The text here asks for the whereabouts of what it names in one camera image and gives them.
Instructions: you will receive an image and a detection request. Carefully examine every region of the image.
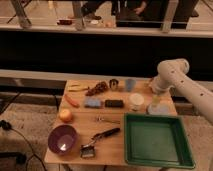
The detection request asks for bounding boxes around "red bowl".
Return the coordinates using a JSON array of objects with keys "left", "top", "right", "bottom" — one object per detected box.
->
[{"left": 148, "top": 78, "right": 156, "bottom": 94}]

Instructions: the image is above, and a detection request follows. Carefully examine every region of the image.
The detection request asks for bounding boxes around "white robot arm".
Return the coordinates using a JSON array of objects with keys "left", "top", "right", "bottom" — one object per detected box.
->
[{"left": 150, "top": 58, "right": 213, "bottom": 125}]

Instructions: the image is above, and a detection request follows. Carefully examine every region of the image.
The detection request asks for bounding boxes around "yellow banana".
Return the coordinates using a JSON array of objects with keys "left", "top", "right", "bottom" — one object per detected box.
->
[{"left": 68, "top": 84, "right": 89, "bottom": 92}]

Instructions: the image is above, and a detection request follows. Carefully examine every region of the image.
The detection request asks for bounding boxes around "blue sponge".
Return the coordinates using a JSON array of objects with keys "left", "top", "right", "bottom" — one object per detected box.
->
[{"left": 84, "top": 97, "right": 102, "bottom": 108}]

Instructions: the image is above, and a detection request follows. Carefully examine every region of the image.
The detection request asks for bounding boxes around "orange carrot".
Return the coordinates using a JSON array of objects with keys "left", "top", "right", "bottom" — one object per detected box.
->
[{"left": 64, "top": 94, "right": 80, "bottom": 108}]

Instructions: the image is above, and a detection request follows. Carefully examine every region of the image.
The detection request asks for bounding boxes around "small metal cup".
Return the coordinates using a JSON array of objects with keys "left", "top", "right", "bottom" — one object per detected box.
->
[{"left": 109, "top": 79, "right": 119, "bottom": 91}]

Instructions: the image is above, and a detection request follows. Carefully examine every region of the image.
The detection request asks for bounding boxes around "black rectangular block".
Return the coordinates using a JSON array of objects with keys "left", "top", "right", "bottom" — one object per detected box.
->
[{"left": 105, "top": 100, "right": 124, "bottom": 108}]

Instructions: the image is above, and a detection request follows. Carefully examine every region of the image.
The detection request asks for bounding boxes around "black cable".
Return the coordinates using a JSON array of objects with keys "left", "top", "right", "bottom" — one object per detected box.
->
[{"left": 0, "top": 119, "right": 48, "bottom": 171}]

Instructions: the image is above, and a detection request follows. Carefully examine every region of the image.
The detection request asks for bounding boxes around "blue plastic cup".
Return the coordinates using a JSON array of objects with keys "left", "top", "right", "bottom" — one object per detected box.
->
[{"left": 125, "top": 78, "right": 136, "bottom": 92}]

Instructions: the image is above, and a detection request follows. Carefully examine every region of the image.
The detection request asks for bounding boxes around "bunch of dark grapes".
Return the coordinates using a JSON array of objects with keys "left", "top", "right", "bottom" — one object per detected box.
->
[{"left": 86, "top": 81, "right": 108, "bottom": 96}]

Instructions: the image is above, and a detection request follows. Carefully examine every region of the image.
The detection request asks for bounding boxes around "seated person in background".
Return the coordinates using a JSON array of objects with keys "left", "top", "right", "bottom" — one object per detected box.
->
[{"left": 81, "top": 0, "right": 200, "bottom": 29}]

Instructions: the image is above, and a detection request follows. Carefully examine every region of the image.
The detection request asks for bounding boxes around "green plastic tray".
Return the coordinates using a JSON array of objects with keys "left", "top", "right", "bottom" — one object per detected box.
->
[{"left": 124, "top": 114, "right": 195, "bottom": 169}]

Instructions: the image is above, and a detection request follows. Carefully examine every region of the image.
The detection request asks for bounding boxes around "metal fork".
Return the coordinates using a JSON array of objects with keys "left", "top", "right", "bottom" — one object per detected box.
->
[{"left": 96, "top": 117, "right": 120, "bottom": 124}]

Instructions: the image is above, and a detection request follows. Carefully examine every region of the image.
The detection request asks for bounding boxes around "white cup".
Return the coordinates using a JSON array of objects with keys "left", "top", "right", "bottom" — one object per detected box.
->
[{"left": 129, "top": 93, "right": 144, "bottom": 111}]

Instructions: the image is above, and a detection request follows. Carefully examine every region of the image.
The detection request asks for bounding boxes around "black handled spatula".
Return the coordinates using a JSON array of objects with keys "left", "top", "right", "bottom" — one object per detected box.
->
[{"left": 80, "top": 128, "right": 120, "bottom": 158}]

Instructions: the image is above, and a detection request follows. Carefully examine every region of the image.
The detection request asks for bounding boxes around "purple bowl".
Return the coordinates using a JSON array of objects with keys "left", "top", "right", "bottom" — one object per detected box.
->
[{"left": 48, "top": 125, "right": 78, "bottom": 155}]

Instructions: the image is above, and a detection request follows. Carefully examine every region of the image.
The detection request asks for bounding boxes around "orange apple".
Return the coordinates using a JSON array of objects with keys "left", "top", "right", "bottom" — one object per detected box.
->
[{"left": 59, "top": 109, "right": 73, "bottom": 123}]

